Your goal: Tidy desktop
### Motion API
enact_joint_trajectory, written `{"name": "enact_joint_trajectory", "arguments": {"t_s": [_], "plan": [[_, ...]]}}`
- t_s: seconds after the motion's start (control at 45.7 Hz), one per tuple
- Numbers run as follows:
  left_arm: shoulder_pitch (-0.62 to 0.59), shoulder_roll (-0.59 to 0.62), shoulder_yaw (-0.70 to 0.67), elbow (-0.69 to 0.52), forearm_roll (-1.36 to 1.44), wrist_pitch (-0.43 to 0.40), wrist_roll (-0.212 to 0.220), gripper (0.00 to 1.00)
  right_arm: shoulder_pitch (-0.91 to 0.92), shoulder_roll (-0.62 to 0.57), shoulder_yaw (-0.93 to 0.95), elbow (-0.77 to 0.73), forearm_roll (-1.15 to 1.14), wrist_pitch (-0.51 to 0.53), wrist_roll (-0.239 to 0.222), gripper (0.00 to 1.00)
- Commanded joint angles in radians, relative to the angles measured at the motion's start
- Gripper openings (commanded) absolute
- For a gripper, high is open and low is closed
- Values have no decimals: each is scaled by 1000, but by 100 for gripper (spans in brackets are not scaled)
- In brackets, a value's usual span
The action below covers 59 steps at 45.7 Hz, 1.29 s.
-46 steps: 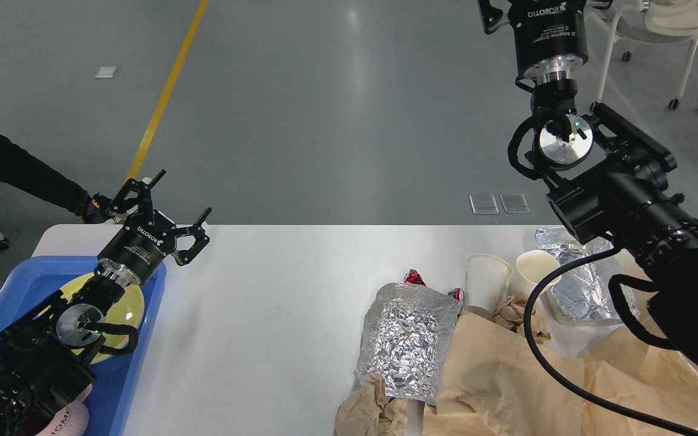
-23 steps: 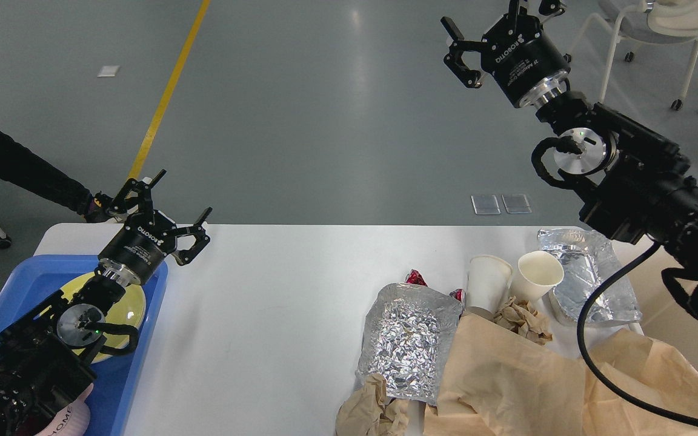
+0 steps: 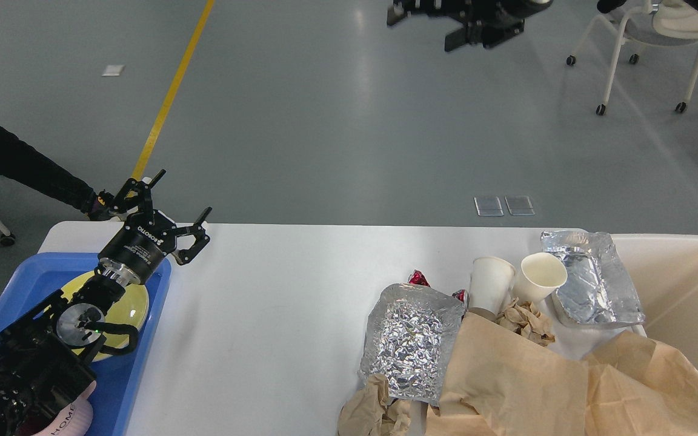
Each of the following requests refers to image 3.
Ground crumpled brown paper ball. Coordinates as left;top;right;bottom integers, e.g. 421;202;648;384
337;374;413;435

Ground silver foil bag right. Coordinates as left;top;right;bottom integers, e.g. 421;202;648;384
540;231;647;329

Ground yellow plastic plate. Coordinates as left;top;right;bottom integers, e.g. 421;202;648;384
51;284;150;355

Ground white rolling chair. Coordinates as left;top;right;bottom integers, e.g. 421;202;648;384
566;1;698;116

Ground person in brown sweater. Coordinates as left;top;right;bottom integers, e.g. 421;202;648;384
0;126;114;221

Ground red foil wrapper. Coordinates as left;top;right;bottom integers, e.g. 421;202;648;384
408;269;469;308

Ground large crumpled foil bag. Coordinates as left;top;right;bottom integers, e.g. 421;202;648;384
358;283;465;408

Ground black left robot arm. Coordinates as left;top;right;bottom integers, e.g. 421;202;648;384
0;170;211;435

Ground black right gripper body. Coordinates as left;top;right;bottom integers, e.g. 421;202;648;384
476;1;553;49

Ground small crumpled brown paper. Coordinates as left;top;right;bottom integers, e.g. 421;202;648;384
494;297;556;348

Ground pink ribbed mug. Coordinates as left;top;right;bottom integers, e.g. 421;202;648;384
28;381;97;435

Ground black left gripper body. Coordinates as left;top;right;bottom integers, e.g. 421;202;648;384
98;212;176;285

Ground beige plastic bin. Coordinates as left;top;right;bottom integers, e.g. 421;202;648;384
613;234;698;369

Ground blue plastic tray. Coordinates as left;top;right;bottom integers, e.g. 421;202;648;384
0;252;171;435

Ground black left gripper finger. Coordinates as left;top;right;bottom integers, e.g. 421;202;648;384
108;169;166;225
171;206;213;265

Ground white paper cup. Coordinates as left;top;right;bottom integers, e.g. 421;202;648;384
467;257;516;322
511;252;568;303

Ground large brown paper sheet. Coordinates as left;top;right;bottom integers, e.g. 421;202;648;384
425;314;698;435

